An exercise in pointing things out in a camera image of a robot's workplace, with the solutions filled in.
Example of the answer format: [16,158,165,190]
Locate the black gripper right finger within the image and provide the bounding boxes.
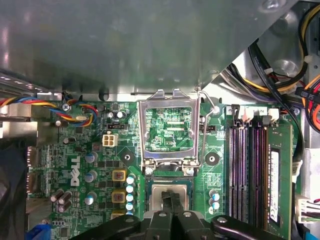
[172,191,286,240]

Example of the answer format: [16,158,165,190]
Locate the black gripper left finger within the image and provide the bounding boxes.
[93,191,174,240]

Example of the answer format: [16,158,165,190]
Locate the silver CPU green edge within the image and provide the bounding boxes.
[151,184,190,213]

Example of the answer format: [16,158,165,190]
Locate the metal socket cover frame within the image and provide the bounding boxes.
[137,88,201,176]

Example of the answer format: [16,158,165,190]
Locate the CPU socket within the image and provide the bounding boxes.
[144,174,195,218]

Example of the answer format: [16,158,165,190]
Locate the black RAM slot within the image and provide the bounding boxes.
[237,119,250,223]
[227,104,239,221]
[249,117,260,228]

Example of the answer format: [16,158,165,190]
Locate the green RAM stick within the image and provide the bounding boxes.
[264,123,295,238]

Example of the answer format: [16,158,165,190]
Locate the green motherboard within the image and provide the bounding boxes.
[24,98,301,240]

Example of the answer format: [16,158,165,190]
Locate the black open PC case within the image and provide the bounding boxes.
[0,0,320,240]

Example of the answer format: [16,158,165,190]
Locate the grey power supply unit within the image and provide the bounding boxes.
[0,0,300,95]

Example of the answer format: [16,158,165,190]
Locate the thin wire locking lever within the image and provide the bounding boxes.
[183,88,218,169]

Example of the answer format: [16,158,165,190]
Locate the white plug thin wires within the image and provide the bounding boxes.
[294,194,320,223]

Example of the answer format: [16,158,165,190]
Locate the white wire label tag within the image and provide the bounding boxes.
[290,161,302,178]

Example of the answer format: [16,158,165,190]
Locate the black looped cable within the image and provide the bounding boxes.
[228,39,305,166]

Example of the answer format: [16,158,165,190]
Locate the multicoloured fan wire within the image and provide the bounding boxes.
[0,96,99,126]

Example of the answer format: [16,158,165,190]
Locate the orange wire bundle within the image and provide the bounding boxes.
[239,2,320,131]

